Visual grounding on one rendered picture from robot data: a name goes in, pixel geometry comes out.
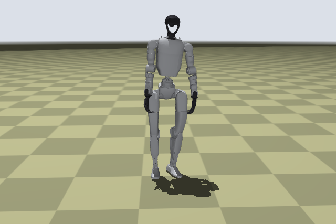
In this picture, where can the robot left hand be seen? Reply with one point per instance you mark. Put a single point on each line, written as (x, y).
(193, 102)

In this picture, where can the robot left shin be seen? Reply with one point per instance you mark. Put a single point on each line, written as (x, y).
(175, 147)

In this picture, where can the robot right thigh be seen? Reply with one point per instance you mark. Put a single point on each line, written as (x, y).
(154, 117)

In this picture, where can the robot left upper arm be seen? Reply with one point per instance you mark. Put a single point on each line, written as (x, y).
(188, 48)

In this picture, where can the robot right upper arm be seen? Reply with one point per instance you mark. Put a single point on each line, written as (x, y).
(152, 44)

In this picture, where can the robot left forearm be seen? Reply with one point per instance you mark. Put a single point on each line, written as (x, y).
(193, 83)

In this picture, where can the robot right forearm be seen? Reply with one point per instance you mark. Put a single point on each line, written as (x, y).
(149, 81)

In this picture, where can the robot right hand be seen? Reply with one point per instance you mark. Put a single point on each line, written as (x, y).
(146, 100)

